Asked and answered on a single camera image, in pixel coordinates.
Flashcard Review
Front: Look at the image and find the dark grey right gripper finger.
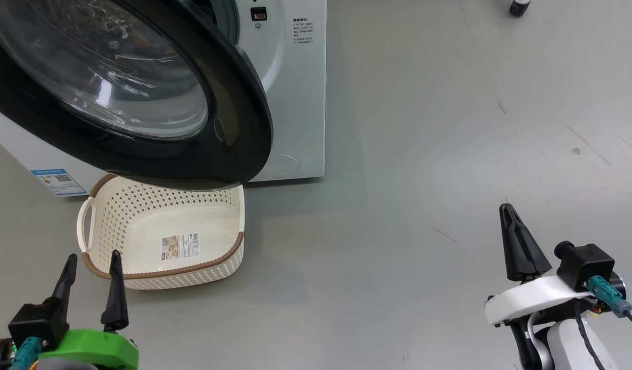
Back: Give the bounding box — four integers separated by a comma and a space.
499, 203, 553, 282

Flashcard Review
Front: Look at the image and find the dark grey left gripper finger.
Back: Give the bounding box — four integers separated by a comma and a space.
101, 250, 129, 332
51, 253, 78, 309

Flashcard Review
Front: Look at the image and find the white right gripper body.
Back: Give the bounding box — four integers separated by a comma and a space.
485, 276, 594, 325

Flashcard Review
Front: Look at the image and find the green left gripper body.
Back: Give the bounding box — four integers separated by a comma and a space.
38, 329, 140, 370

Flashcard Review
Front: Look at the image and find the grey washing machine door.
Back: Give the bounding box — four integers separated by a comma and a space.
0, 0, 274, 184

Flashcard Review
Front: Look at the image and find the white front-load washing machine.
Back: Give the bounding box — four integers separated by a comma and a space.
0, 0, 327, 198

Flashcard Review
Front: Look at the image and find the white perforated laundry basket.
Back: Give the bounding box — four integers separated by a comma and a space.
77, 173, 245, 290

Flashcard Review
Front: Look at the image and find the basket product label sticker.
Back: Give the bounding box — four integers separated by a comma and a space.
161, 232, 200, 260

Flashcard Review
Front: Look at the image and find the blue energy label sticker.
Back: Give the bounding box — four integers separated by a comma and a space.
31, 168, 88, 198

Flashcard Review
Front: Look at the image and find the round white filter cover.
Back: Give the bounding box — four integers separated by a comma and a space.
265, 153, 301, 181

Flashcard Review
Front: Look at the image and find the small printed text label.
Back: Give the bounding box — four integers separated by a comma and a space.
292, 18, 315, 45

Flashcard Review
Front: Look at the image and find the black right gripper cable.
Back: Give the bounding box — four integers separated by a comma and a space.
574, 308, 607, 370

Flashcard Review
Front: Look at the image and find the teal left camera connector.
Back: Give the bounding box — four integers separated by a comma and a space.
10, 337, 43, 370

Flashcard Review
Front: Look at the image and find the teal camera connector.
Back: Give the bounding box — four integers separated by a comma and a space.
587, 275, 632, 317
10, 337, 43, 370

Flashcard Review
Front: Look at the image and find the teal right camera connector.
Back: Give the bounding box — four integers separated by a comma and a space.
587, 275, 632, 317

